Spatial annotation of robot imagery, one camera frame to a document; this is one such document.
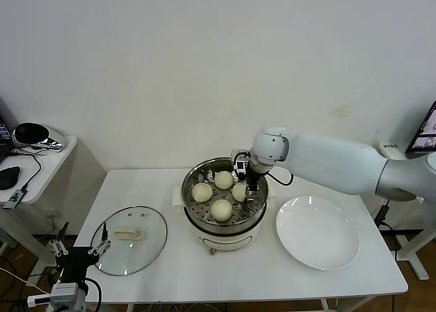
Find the white box with label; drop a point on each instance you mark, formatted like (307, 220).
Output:
(390, 148)

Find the white wall socket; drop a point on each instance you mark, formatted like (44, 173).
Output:
(51, 216)

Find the white steamed baozi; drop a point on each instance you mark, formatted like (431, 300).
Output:
(239, 192)
(201, 192)
(223, 180)
(221, 210)

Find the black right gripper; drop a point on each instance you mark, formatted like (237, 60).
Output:
(253, 177)

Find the dark laptop with pink screen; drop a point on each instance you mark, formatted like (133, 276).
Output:
(3, 141)

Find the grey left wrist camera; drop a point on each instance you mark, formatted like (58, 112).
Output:
(65, 293)

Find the chrome headset with black visor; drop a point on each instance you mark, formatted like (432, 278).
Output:
(30, 135)

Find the grey open laptop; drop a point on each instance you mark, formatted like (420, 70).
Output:
(425, 135)

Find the black computer mouse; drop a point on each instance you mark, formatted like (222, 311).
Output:
(8, 177)

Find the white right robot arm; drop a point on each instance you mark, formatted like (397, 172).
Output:
(323, 158)

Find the white side table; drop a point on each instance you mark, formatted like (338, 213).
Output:
(403, 251)
(51, 169)

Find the white round plate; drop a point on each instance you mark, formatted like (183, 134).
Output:
(316, 233)

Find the stainless steel steamer basket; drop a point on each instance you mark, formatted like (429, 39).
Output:
(201, 216)

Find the round glass pot lid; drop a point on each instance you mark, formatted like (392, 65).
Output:
(150, 237)

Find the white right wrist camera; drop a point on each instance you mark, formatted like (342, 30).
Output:
(240, 165)

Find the silver usb hub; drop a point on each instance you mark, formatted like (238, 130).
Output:
(15, 199)

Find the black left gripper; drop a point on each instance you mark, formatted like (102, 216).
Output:
(76, 261)

